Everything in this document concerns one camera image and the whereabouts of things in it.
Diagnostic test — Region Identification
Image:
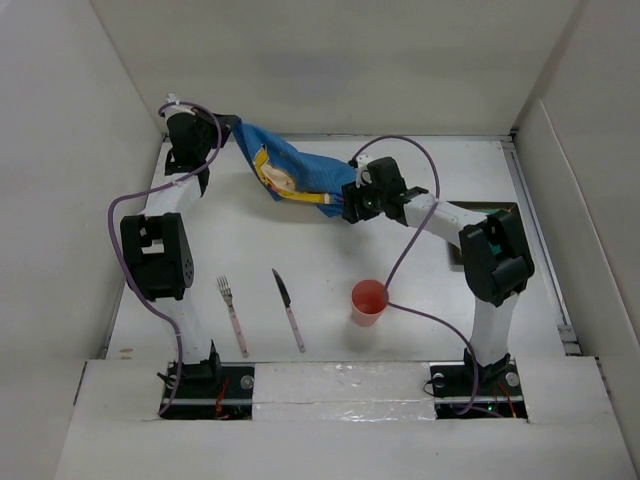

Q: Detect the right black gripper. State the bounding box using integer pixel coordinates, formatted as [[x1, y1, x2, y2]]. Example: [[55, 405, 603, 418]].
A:
[[341, 177, 387, 224]]

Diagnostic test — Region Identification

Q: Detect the blue Pikachu placemat cloth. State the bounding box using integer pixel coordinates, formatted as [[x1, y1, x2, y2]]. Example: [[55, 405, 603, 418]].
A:
[[233, 121, 355, 217]]

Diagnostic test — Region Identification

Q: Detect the square green ceramic plate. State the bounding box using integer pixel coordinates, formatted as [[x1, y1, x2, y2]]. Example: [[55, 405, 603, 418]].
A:
[[446, 200, 521, 268]]

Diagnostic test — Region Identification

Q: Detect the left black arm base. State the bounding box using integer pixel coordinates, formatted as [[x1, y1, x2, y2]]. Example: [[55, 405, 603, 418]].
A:
[[159, 363, 255, 421]]

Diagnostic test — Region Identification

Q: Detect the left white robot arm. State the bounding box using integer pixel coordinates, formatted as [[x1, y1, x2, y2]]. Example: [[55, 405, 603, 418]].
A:
[[120, 107, 239, 397]]

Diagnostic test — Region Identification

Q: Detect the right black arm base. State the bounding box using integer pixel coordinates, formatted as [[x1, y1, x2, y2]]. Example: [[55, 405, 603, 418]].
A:
[[423, 362, 528, 420]]

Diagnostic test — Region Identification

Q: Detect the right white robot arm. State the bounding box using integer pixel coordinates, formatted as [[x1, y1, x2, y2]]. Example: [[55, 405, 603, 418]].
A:
[[342, 155, 535, 394]]

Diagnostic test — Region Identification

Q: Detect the orange plastic cup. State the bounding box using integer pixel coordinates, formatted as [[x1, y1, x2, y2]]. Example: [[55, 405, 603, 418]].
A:
[[351, 279, 388, 327]]

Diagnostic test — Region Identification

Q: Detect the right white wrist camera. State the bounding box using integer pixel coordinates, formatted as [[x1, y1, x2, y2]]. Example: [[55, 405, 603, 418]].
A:
[[348, 153, 373, 188]]

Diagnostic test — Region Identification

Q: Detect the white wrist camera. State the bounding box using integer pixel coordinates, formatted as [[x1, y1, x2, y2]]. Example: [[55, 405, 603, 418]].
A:
[[158, 93, 194, 119], [348, 153, 373, 188]]

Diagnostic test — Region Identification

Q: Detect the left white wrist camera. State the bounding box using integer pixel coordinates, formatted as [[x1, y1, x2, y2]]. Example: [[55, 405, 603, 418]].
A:
[[158, 93, 194, 119]]

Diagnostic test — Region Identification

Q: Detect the knife with pink handle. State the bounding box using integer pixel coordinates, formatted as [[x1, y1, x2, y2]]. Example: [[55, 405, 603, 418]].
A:
[[272, 269, 306, 353]]

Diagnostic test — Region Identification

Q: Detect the fork with pink handle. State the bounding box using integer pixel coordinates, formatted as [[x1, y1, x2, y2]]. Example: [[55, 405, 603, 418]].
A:
[[217, 276, 250, 359]]

